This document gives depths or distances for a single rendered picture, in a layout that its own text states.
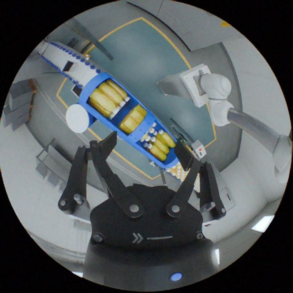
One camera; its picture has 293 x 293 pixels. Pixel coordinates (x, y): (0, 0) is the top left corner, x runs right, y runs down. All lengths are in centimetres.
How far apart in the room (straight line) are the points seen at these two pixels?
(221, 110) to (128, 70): 154
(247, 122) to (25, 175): 411
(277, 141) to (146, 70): 180
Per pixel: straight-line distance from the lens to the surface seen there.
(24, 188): 355
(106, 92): 59
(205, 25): 171
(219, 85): 64
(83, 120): 85
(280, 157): 51
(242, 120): 59
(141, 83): 172
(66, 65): 92
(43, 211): 340
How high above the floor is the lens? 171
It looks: 55 degrees down
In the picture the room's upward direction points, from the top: 171 degrees clockwise
